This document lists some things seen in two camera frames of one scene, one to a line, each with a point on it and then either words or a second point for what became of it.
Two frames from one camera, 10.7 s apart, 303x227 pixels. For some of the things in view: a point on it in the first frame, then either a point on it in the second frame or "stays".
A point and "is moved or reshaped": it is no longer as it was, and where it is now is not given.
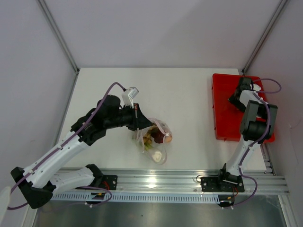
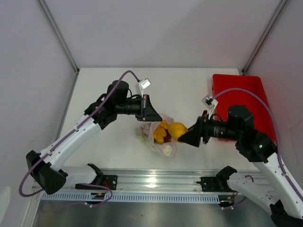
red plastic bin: [228, 117] stays
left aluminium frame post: [56, 29] stays
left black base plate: [109, 182] stays
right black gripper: [241, 107] → [200, 129]
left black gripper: [138, 120] → [147, 112]
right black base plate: [222, 184] stays
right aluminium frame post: [265, 35] stays
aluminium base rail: [179, 181] stays
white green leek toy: [156, 156] → [165, 150]
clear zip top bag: [153, 140] is moved or reshaped
